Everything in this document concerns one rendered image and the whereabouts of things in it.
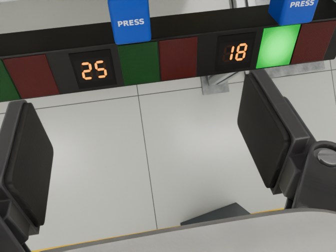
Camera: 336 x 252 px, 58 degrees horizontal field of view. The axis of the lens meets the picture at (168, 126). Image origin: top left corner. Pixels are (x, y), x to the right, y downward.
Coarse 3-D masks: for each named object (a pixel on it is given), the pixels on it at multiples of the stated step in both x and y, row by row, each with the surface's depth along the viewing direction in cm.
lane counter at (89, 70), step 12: (72, 60) 22; (84, 60) 22; (96, 60) 22; (108, 60) 23; (84, 72) 23; (96, 72) 23; (108, 72) 23; (84, 84) 24; (96, 84) 24; (108, 84) 24
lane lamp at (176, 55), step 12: (192, 36) 22; (168, 48) 23; (180, 48) 23; (192, 48) 23; (168, 60) 23; (180, 60) 24; (192, 60) 24; (168, 72) 24; (180, 72) 24; (192, 72) 25
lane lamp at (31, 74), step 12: (12, 60) 21; (24, 60) 21; (36, 60) 22; (12, 72) 22; (24, 72) 22; (36, 72) 22; (48, 72) 22; (24, 84) 23; (36, 84) 23; (48, 84) 23; (24, 96) 24; (36, 96) 24
